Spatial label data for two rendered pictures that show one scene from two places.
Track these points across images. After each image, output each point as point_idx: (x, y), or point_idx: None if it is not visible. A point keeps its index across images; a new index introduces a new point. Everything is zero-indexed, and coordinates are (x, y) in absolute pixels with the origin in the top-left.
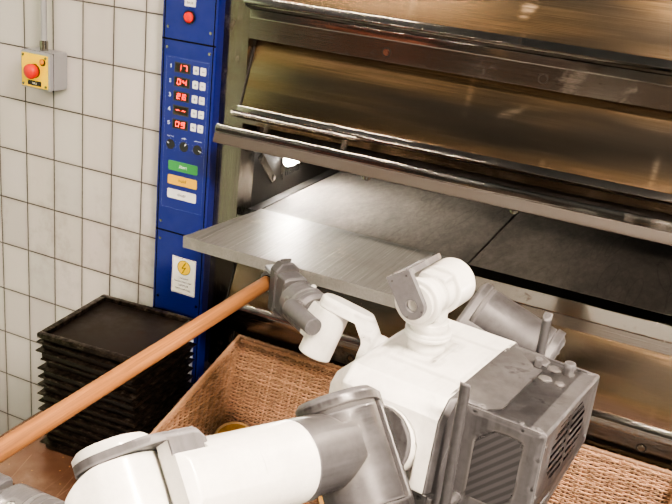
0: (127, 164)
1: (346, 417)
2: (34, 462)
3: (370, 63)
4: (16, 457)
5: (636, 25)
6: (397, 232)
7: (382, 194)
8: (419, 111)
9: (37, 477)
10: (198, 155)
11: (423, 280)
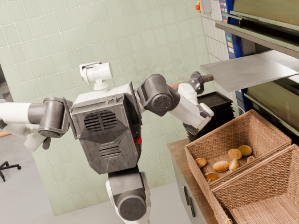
0: (225, 39)
1: (44, 104)
2: (183, 148)
3: None
4: (180, 146)
5: None
6: (298, 61)
7: None
8: (265, 2)
9: (178, 152)
10: (230, 33)
11: (84, 68)
